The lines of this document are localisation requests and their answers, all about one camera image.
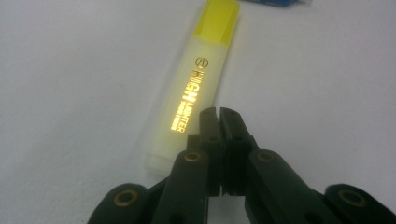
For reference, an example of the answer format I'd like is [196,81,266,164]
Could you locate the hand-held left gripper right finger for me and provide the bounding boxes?
[219,106,344,224]

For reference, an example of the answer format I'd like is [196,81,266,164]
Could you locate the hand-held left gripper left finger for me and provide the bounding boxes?
[150,106,227,224]

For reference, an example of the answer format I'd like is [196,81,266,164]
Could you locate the yellow highlighter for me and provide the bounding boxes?
[144,0,243,177]

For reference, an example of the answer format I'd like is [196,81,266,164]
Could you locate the blue pen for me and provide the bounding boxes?
[241,0,314,9]

